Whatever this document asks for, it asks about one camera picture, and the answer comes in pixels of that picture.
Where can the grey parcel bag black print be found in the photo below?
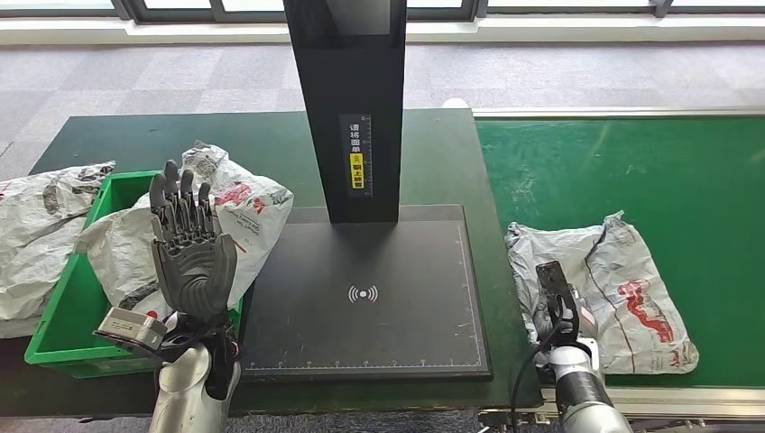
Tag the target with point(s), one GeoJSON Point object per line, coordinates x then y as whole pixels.
{"type": "Point", "coordinates": [30, 257]}

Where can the green conveyor belt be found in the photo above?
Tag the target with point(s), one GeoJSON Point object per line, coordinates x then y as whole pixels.
{"type": "Point", "coordinates": [657, 173]}

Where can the aluminium conveyor frame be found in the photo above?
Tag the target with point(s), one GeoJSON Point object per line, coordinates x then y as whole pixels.
{"type": "Point", "coordinates": [687, 401]}

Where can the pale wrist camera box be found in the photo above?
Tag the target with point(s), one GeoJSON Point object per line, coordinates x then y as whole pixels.
{"type": "Point", "coordinates": [553, 287]}
{"type": "Point", "coordinates": [131, 327]}

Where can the white parcel bag red-black print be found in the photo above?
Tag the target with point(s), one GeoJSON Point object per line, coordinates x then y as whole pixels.
{"type": "Point", "coordinates": [257, 209]}

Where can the white window sill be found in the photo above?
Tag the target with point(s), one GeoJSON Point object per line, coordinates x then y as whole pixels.
{"type": "Point", "coordinates": [538, 28]}

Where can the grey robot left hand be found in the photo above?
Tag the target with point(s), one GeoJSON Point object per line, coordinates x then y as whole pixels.
{"type": "Point", "coordinates": [194, 269]}

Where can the white parcel bag red streaks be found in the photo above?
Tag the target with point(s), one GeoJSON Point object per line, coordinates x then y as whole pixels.
{"type": "Point", "coordinates": [627, 269]}

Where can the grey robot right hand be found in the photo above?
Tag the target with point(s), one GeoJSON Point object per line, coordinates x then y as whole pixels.
{"type": "Point", "coordinates": [584, 317]}

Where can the black window frame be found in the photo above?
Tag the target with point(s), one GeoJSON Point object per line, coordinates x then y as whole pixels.
{"type": "Point", "coordinates": [179, 15]}

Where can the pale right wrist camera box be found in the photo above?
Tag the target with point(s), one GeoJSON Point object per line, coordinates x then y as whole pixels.
{"type": "Point", "coordinates": [553, 287]}

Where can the black yellow label sticker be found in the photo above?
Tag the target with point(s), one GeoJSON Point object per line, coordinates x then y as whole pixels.
{"type": "Point", "coordinates": [357, 170]}

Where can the green plastic crate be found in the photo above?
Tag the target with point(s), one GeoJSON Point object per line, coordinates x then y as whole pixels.
{"type": "Point", "coordinates": [71, 323]}

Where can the black inbound scanner machine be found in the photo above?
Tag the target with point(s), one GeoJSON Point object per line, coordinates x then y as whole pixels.
{"type": "Point", "coordinates": [352, 71]}

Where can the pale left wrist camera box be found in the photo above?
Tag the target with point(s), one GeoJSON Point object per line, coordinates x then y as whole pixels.
{"type": "Point", "coordinates": [131, 327]}

